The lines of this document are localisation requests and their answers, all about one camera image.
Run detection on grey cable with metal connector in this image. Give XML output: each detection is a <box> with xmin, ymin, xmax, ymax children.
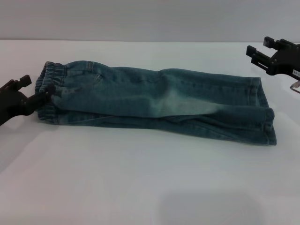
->
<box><xmin>290</xmin><ymin>79</ymin><xmax>300</xmax><ymax>95</ymax></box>

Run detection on blue denim shorts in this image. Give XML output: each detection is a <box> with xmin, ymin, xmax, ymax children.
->
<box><xmin>34</xmin><ymin>60</ymin><xmax>278</xmax><ymax>149</ymax></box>

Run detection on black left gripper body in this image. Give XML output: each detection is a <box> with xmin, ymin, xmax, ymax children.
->
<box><xmin>0</xmin><ymin>79</ymin><xmax>34</xmax><ymax>128</ymax></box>

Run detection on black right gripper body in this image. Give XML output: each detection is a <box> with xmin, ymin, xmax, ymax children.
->
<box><xmin>268</xmin><ymin>41</ymin><xmax>300</xmax><ymax>76</ymax></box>

